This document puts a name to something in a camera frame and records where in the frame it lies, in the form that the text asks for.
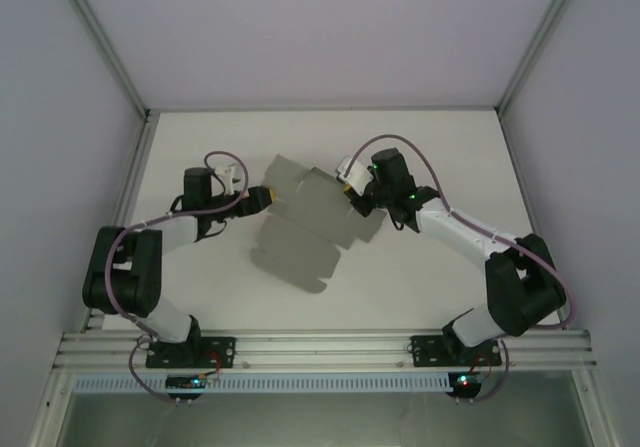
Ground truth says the aluminium right lower strut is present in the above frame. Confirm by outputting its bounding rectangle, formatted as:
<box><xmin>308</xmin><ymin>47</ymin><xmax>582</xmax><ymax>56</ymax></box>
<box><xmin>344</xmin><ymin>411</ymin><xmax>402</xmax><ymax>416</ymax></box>
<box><xmin>572</xmin><ymin>366</ymin><xmax>616</xmax><ymax>447</ymax></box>

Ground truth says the right circuit board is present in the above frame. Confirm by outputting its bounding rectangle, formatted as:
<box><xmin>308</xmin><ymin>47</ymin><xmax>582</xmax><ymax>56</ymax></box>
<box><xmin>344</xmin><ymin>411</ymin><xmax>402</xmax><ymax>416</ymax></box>
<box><xmin>447</xmin><ymin>370</ymin><xmax>490</xmax><ymax>399</ymax></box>

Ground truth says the aluminium frame post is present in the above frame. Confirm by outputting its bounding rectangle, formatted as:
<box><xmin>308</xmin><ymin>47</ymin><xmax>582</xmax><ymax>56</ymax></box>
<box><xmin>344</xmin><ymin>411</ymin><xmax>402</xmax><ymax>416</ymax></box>
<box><xmin>494</xmin><ymin>0</ymin><xmax>589</xmax><ymax>116</ymax></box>
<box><xmin>52</xmin><ymin>0</ymin><xmax>153</xmax><ymax>118</ymax></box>

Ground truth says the aluminium left lower strut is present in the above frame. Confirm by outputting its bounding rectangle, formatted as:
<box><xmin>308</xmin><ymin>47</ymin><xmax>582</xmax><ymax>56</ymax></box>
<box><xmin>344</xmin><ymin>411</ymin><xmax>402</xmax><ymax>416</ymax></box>
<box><xmin>27</xmin><ymin>369</ymin><xmax>76</xmax><ymax>447</ymax></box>

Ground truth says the light blue slotted cable duct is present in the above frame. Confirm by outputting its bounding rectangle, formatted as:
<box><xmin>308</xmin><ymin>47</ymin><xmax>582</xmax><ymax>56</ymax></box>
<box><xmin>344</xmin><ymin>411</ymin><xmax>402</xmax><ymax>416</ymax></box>
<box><xmin>73</xmin><ymin>372</ymin><xmax>452</xmax><ymax>395</ymax></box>

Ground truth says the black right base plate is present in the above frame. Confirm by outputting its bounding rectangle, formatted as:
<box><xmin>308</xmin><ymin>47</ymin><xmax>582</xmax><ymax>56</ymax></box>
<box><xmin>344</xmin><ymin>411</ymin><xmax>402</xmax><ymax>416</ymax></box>
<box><xmin>409</xmin><ymin>334</ymin><xmax>503</xmax><ymax>368</ymax></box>

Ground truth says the grey paper box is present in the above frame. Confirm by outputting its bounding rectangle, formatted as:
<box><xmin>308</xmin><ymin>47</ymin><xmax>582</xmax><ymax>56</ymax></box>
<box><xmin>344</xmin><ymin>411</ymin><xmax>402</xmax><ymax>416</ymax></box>
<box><xmin>248</xmin><ymin>154</ymin><xmax>384</xmax><ymax>296</ymax></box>

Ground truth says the aluminium mounting rail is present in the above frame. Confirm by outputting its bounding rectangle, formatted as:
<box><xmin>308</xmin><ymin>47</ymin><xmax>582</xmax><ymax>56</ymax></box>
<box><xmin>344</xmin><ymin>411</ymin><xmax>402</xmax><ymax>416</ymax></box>
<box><xmin>53</xmin><ymin>329</ymin><xmax>599</xmax><ymax>369</ymax></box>

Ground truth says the aluminium left frame post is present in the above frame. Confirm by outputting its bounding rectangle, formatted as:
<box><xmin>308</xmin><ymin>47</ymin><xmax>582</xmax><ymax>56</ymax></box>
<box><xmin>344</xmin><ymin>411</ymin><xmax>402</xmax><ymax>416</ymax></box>
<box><xmin>52</xmin><ymin>0</ymin><xmax>153</xmax><ymax>118</ymax></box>

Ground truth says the circuit board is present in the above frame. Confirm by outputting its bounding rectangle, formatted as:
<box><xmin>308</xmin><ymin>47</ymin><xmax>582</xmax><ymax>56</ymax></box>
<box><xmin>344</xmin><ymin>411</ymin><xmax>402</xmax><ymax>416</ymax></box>
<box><xmin>164</xmin><ymin>374</ymin><xmax>224</xmax><ymax>392</ymax></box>
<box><xmin>447</xmin><ymin>370</ymin><xmax>490</xmax><ymax>399</ymax></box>

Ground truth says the aluminium strut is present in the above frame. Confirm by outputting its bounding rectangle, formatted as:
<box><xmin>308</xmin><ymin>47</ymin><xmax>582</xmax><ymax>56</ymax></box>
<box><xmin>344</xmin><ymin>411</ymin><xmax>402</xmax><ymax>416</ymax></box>
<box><xmin>572</xmin><ymin>366</ymin><xmax>616</xmax><ymax>447</ymax></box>
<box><xmin>27</xmin><ymin>369</ymin><xmax>76</xmax><ymax>447</ymax></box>

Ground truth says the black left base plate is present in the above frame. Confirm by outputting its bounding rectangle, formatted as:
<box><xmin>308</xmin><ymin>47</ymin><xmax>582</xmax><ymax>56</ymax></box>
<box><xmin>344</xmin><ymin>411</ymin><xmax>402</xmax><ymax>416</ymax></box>
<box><xmin>144</xmin><ymin>335</ymin><xmax>237</xmax><ymax>369</ymax></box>

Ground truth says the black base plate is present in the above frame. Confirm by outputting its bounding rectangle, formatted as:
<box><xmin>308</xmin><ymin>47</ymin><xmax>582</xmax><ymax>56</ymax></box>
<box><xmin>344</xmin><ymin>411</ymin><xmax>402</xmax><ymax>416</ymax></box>
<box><xmin>409</xmin><ymin>334</ymin><xmax>503</xmax><ymax>368</ymax></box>
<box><xmin>144</xmin><ymin>335</ymin><xmax>237</xmax><ymax>369</ymax></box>

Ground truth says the left circuit board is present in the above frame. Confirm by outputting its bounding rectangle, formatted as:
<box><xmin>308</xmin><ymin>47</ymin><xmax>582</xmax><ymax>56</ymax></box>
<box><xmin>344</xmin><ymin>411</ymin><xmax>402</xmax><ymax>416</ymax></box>
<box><xmin>164</xmin><ymin>374</ymin><xmax>224</xmax><ymax>392</ymax></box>

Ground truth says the aluminium side rail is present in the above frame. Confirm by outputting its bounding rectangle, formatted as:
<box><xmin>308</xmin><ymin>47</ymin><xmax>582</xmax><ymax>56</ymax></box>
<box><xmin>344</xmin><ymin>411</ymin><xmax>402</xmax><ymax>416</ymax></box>
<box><xmin>79</xmin><ymin>110</ymin><xmax>160</xmax><ymax>333</ymax></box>

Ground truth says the aluminium right frame post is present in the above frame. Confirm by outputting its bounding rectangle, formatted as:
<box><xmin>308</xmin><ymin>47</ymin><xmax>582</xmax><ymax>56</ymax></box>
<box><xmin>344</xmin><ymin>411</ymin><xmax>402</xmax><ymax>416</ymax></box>
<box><xmin>494</xmin><ymin>0</ymin><xmax>589</xmax><ymax>116</ymax></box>

